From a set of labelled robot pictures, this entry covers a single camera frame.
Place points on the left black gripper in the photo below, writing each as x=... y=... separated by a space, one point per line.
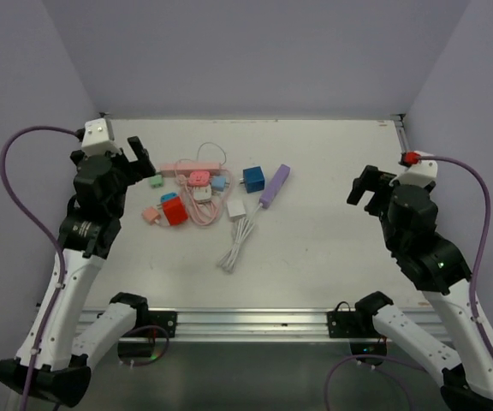
x=139 y=169

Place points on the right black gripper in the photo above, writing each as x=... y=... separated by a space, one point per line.
x=373 y=179

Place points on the green plug adapter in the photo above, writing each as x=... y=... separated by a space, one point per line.
x=156 y=181

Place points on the salmon charger plug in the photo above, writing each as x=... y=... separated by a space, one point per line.
x=152 y=215

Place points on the blue plug adapter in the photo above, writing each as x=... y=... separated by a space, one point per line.
x=167 y=197

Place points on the red cube adapter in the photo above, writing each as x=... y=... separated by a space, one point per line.
x=175 y=211

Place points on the pink plug adapter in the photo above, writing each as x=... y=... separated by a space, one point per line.
x=199 y=178

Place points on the white plug adapter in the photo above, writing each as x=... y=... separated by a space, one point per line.
x=202 y=194

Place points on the purple power strip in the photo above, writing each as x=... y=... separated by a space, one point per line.
x=274 y=186

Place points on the pink power strip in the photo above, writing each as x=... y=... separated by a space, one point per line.
x=186 y=168

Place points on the light blue plug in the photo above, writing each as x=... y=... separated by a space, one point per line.
x=219 y=183

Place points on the blue cube adapter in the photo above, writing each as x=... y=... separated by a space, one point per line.
x=253 y=179

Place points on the white usb charger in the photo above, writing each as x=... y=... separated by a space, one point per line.
x=236 y=210

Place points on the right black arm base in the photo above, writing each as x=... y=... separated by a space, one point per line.
x=355 y=324

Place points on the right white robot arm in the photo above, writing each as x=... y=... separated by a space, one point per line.
x=463 y=370

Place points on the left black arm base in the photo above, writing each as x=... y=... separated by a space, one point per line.
x=148 y=342

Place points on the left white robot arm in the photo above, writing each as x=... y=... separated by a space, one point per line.
x=55 y=363

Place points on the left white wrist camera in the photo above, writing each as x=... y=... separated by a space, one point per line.
x=98 y=138

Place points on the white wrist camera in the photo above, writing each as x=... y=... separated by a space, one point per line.
x=98 y=138
x=420 y=170

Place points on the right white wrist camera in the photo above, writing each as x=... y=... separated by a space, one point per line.
x=420 y=170

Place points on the aluminium front rail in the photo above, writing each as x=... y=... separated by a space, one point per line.
x=277 y=325

